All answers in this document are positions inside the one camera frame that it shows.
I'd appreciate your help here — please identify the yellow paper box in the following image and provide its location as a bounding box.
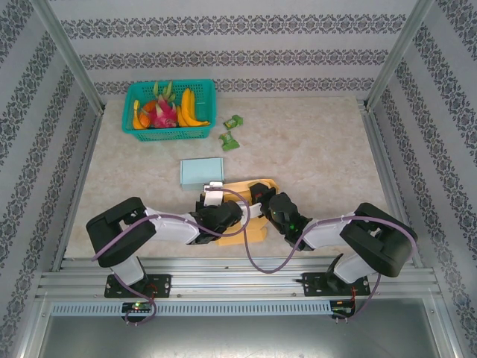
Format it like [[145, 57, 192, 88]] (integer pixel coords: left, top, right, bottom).
[[215, 178, 281, 248]]

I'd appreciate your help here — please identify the light blue paper box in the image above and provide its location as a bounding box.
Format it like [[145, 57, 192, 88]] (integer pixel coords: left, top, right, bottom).
[[180, 157, 226, 192]]

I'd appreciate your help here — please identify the green candy packet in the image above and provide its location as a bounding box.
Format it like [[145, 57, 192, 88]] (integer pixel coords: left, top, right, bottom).
[[218, 131, 239, 151], [222, 114, 245, 130]]

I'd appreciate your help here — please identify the teal plastic basket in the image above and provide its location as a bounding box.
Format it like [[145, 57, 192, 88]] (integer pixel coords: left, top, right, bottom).
[[122, 78, 218, 142]]

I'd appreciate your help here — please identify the right small circuit board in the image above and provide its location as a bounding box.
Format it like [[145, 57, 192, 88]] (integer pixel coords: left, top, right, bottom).
[[331, 299, 357, 314]]

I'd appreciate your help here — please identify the small circuit board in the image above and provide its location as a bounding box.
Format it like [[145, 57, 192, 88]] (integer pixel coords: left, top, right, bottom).
[[331, 299, 357, 314], [121, 301, 154, 313]]

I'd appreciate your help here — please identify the yellow banana bunch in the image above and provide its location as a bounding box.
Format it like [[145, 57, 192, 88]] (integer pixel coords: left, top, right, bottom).
[[177, 87, 212, 129]]

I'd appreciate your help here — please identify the grey metal panel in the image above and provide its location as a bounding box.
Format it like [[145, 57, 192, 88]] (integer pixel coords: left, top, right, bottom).
[[35, 313, 461, 358]]

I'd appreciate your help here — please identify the pink dragon fruit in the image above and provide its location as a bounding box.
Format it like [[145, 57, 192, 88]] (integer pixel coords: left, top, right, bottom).
[[148, 81, 179, 129]]

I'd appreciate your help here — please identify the left small circuit board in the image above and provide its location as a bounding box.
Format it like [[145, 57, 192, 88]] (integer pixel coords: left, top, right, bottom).
[[121, 301, 154, 313]]

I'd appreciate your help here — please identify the single curved yellow banana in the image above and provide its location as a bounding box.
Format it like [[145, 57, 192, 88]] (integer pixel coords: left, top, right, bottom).
[[131, 98, 153, 130]]

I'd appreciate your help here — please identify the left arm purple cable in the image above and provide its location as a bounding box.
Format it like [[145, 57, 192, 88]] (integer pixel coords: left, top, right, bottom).
[[91, 187, 250, 326]]

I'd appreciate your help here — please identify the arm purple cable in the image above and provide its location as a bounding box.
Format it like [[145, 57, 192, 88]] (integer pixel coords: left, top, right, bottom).
[[242, 207, 419, 324], [91, 187, 250, 326]]

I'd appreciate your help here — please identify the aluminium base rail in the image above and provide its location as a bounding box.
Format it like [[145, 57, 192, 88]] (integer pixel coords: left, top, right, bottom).
[[35, 256, 443, 301]]

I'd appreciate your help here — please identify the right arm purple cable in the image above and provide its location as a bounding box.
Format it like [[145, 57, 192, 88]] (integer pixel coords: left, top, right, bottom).
[[242, 207, 419, 324]]

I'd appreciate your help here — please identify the grey slotted cable duct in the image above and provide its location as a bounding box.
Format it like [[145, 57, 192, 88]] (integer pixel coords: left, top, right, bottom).
[[49, 300, 358, 317]]

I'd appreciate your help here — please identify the right aluminium side rail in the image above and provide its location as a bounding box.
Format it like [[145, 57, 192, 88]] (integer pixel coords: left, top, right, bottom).
[[359, 100, 424, 269]]

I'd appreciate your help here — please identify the aluminium side rail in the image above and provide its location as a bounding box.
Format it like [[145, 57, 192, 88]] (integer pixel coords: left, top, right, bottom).
[[359, 100, 424, 269], [51, 104, 109, 272]]

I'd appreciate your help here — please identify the left aluminium side rail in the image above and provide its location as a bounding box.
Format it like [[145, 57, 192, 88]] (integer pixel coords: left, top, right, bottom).
[[51, 104, 109, 272]]

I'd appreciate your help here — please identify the right aluminium frame post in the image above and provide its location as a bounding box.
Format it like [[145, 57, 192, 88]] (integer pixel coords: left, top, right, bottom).
[[364, 0, 436, 111]]

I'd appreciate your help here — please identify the aluminium frame post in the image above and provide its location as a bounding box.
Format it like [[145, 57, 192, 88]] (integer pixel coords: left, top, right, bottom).
[[364, 0, 436, 111], [31, 0, 106, 115]]

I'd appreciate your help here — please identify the left aluminium frame post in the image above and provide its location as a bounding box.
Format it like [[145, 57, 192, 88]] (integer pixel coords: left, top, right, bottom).
[[31, 0, 106, 115]]

